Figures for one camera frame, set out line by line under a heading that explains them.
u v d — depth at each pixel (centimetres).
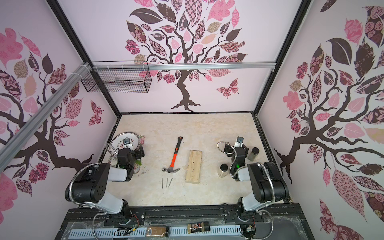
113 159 95
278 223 71
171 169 89
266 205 49
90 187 45
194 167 87
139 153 86
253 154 88
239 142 79
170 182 85
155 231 66
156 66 93
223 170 81
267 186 44
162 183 85
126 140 80
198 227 68
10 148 50
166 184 84
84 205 47
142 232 70
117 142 100
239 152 70
